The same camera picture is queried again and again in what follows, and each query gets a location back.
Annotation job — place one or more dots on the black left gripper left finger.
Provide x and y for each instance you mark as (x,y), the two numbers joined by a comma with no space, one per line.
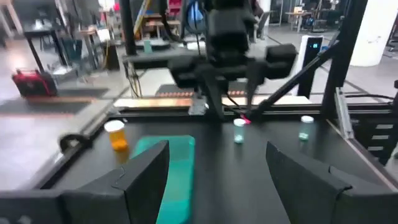
(140,186)

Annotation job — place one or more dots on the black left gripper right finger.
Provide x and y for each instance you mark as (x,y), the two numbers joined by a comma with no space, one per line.
(304,193)

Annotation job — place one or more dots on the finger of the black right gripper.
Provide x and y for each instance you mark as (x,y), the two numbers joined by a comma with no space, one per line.
(216,99)
(255,84)

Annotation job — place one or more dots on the pale blue pill bottle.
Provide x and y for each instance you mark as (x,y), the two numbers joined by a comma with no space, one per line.
(239,133)
(306,130)

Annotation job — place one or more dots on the amber bottle with orange pills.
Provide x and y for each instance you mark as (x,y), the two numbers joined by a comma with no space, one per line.
(117,137)

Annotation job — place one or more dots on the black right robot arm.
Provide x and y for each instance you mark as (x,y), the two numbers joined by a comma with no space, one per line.
(230,25)

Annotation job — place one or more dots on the teal translucent plastic bin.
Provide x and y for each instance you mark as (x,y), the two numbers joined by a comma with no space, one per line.
(182,174)

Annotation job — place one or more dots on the small pink marker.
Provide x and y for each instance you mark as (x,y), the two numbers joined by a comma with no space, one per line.
(247,120)

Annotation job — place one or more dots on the black mat with orange studs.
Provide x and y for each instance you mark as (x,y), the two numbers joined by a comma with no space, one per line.
(174,91)

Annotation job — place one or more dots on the white tower with display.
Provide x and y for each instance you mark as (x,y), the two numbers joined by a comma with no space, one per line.
(304,46)

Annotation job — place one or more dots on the blue bag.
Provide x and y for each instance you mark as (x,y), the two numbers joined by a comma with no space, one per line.
(195,17)

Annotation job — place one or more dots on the wooden background table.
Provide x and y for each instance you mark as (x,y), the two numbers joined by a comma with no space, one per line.
(161,23)

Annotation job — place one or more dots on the white round pillar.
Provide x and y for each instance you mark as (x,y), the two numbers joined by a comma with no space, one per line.
(373,31)

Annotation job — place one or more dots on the red portable toolbox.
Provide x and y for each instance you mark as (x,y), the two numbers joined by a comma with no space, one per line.
(31,84)

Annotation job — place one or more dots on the black background table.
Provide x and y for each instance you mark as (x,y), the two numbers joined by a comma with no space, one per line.
(40,31)

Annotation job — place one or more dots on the silver metal bracket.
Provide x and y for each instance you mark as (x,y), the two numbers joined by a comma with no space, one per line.
(197,107)

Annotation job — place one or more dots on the black diagonal frame brace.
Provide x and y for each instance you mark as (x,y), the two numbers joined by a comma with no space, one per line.
(295,81)

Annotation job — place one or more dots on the silver metal rail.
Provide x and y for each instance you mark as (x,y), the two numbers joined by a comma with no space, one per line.
(343,115)

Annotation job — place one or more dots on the black rig frame post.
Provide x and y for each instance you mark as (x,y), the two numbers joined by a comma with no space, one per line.
(342,62)

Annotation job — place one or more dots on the black background post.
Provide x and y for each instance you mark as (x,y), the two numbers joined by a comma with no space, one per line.
(128,28)

